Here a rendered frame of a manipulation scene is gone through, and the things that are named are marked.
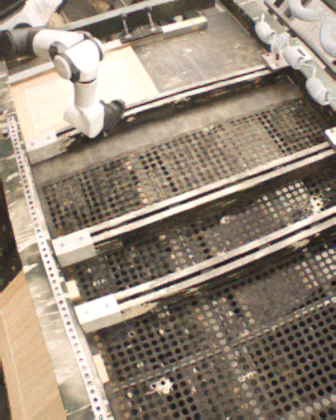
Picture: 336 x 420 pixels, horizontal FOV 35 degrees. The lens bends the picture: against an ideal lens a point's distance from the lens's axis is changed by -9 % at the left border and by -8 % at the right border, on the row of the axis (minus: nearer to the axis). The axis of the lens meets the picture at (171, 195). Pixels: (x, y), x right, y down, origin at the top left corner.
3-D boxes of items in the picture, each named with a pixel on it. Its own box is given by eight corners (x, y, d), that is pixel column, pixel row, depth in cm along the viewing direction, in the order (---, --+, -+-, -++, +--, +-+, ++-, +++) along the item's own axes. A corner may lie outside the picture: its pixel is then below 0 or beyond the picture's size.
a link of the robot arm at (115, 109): (113, 137, 186) (96, 142, 176) (93, 121, 188) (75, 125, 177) (132, 107, 182) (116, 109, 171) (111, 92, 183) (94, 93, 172)
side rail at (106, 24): (6, 63, 251) (-1, 46, 243) (210, 1, 270) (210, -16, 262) (7, 70, 248) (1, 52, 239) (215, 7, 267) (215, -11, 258)
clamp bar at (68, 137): (27, 150, 204) (11, 106, 185) (298, 64, 225) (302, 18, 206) (32, 168, 198) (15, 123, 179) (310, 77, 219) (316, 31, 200)
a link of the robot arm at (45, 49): (97, 25, 142) (57, 22, 157) (59, 45, 136) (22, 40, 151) (108, 61, 148) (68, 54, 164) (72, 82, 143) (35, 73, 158)
